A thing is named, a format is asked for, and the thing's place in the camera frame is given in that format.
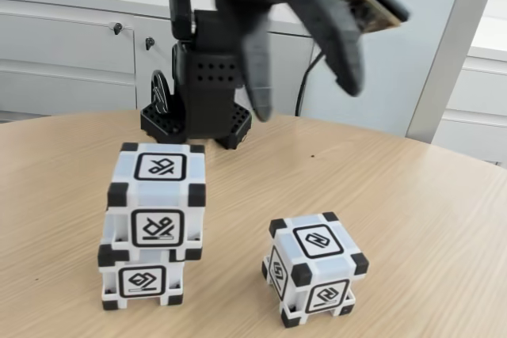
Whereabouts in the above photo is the white cube with crossed-loop symbol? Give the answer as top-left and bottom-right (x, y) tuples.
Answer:
(105, 142), (208, 263)

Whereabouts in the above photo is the white cube with zigzag symbol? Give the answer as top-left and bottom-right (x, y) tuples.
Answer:
(260, 211), (369, 329)

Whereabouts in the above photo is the black round clamp knob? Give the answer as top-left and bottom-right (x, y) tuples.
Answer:
(149, 70), (174, 116)

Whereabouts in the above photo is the white drawer cabinet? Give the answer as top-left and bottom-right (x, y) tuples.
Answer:
(431, 17), (507, 167)

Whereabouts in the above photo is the long white low cabinet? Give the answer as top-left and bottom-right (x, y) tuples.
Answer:
(0, 0), (318, 118)

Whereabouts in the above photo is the white cube with house symbol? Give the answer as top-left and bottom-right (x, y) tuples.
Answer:
(97, 242), (186, 311)

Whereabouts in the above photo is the black camera cable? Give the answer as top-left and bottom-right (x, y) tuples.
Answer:
(295, 51), (324, 117)

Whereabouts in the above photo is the camera module on black mount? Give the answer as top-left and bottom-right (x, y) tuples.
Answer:
(340, 0), (411, 34)

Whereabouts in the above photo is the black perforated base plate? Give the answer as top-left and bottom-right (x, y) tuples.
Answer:
(140, 102), (254, 151)

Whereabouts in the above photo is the white slanted frame post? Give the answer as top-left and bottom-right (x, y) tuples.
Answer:
(404, 0), (507, 145)

